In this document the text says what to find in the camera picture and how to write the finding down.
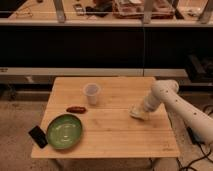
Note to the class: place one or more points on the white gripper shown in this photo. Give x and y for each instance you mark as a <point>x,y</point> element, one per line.
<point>152,101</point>

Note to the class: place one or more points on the white sponge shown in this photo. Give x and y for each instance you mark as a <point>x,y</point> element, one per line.
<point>138,112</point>

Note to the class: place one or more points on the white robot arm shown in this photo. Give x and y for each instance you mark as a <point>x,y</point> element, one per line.
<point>165,91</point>

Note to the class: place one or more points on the wooden table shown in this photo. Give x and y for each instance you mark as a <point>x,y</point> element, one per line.
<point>108,129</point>

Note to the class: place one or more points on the clear plastic cup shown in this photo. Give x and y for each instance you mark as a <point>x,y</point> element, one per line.
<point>91,92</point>

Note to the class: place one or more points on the brown sausage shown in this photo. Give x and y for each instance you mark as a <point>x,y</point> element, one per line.
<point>76,109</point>

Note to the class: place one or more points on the basket on shelf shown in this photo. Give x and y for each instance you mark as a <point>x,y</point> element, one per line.
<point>161,9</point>

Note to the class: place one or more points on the green bowl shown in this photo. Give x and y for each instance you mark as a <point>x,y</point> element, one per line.
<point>64,131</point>

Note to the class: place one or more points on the black phone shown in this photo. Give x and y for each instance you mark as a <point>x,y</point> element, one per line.
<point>38,136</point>

